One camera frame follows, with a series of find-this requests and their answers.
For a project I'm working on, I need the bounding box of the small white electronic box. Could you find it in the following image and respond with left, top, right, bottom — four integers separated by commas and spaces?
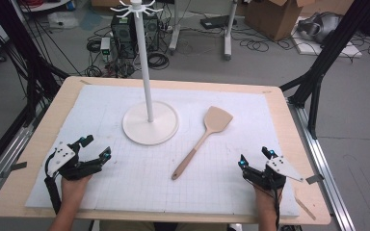
99, 36, 112, 63

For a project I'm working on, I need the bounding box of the black computer tower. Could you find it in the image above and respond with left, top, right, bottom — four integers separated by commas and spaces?
110, 13, 160, 61

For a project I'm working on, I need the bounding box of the aluminium rail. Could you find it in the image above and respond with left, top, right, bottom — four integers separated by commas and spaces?
0, 102, 46, 211
287, 99, 357, 231

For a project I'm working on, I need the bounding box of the white stand leg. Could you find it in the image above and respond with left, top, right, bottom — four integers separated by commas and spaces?
223, 0, 239, 62
168, 0, 183, 53

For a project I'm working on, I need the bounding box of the white flat board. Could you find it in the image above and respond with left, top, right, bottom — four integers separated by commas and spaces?
290, 15, 364, 60

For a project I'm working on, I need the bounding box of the brown cardboard box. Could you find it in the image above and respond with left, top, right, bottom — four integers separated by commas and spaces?
244, 0, 316, 41

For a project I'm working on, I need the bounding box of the white hook rack stand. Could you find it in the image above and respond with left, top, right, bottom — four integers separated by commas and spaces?
109, 0, 180, 146

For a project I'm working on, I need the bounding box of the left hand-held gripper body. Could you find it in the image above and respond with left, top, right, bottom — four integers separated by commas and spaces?
45, 141, 102, 181

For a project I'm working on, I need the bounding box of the grey white headset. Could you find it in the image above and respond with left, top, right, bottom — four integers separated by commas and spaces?
296, 12, 344, 44

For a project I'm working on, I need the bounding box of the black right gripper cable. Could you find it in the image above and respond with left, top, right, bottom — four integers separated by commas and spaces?
270, 188, 283, 229

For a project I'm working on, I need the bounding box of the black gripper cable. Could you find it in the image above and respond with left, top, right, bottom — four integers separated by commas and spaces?
270, 188, 283, 229
43, 153, 63, 215

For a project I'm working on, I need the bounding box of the flat black device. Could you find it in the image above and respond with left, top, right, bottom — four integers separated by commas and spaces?
199, 14, 238, 30

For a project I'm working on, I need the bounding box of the thin wooden stick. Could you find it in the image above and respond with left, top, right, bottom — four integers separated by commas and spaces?
293, 195, 318, 222

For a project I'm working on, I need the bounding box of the white grid foam mat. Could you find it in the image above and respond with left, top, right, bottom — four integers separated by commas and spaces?
25, 84, 301, 218

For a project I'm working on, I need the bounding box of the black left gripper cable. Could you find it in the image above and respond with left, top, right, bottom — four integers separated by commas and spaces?
43, 153, 63, 215

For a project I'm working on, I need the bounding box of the black metal frame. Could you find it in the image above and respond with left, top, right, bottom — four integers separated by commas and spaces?
0, 0, 70, 181
278, 0, 370, 141

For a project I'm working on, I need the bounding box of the person's right hand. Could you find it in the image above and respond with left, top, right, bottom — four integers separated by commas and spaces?
252, 185, 284, 212

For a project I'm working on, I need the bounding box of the grey tape strip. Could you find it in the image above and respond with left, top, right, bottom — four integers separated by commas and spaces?
304, 173, 325, 186
0, 161, 29, 179

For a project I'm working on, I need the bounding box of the coiled black cable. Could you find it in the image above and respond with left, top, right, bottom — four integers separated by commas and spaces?
146, 51, 171, 70

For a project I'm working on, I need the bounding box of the person's left hand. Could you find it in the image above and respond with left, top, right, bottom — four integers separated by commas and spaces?
60, 174, 93, 210

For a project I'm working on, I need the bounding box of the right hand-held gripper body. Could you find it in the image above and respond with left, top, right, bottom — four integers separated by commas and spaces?
242, 156, 304, 192

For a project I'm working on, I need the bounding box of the beige wooden-handled spatula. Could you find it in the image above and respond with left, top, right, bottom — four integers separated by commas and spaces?
171, 105, 234, 181

